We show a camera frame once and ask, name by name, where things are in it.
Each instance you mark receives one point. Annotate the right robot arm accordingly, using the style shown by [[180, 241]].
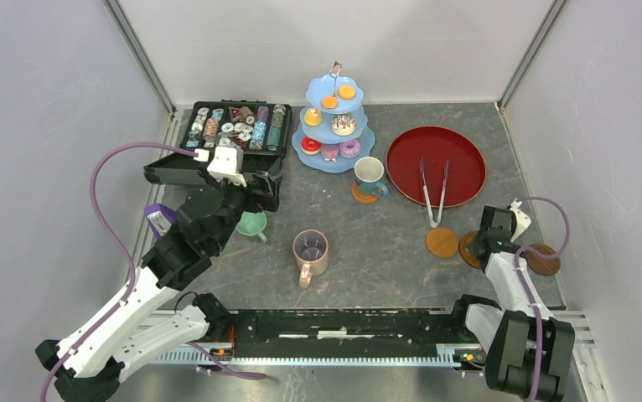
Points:
[[528, 350]]

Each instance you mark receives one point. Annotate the light orange wooden coaster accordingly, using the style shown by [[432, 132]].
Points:
[[362, 198]]

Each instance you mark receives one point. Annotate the yellow mousse cake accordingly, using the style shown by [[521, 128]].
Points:
[[313, 116]]

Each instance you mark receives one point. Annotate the white mug blue handle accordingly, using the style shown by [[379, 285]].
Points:
[[368, 173]]

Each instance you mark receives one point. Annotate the tan wooden coaster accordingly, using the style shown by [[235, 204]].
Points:
[[442, 242]]

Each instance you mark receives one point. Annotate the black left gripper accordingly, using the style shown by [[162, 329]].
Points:
[[268, 198]]

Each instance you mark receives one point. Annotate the round red serving tray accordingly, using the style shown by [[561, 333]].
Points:
[[431, 156]]

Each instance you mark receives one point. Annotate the purple sprinkled donut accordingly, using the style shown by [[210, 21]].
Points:
[[350, 148]]

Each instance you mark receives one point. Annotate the blue three-tier cake stand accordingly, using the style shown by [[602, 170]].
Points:
[[318, 88]]

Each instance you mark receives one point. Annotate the round orange waffle cookie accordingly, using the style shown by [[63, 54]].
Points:
[[346, 92]]

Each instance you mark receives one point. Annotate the medium brown wooden coaster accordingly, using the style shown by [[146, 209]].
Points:
[[463, 249]]

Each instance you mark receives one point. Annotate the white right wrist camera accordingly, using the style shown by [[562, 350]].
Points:
[[523, 221]]

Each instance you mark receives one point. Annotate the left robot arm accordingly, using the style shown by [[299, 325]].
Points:
[[92, 362]]

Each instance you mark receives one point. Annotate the rose gold marble mug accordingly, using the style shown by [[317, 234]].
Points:
[[311, 251]]

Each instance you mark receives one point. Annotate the dark brown wooden coaster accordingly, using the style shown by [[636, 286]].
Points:
[[541, 265]]

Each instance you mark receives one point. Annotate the white chocolate drizzled donut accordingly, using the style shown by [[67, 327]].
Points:
[[343, 125]]

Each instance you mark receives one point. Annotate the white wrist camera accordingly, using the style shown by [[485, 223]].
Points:
[[224, 163], [523, 221]]

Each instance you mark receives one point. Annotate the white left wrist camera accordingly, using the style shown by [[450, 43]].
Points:
[[224, 163]]

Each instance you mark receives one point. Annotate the red frosted donut cake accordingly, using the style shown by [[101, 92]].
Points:
[[310, 146]]

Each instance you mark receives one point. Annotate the mint green cup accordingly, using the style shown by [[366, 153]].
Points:
[[252, 225]]

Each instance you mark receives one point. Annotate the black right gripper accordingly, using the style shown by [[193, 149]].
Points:
[[470, 244]]

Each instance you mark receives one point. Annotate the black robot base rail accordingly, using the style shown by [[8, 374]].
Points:
[[416, 337]]

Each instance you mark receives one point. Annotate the black poker chip case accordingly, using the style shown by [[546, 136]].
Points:
[[261, 130]]

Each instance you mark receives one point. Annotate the pink mousse cake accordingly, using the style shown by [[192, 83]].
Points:
[[329, 152]]

